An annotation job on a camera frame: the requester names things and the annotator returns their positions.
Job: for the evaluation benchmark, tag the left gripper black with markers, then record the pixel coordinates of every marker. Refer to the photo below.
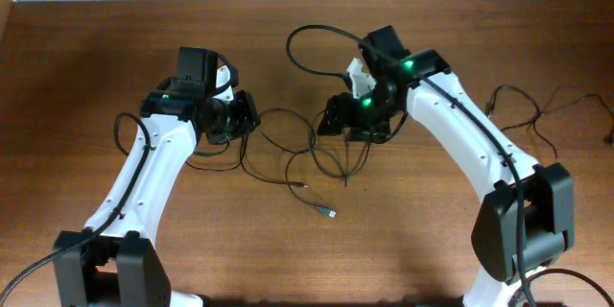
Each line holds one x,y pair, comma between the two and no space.
248,119

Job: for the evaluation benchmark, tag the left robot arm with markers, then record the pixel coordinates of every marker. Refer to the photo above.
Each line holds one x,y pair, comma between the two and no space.
113,261

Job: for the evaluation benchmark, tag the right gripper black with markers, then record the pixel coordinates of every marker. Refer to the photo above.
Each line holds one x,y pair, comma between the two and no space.
342,108

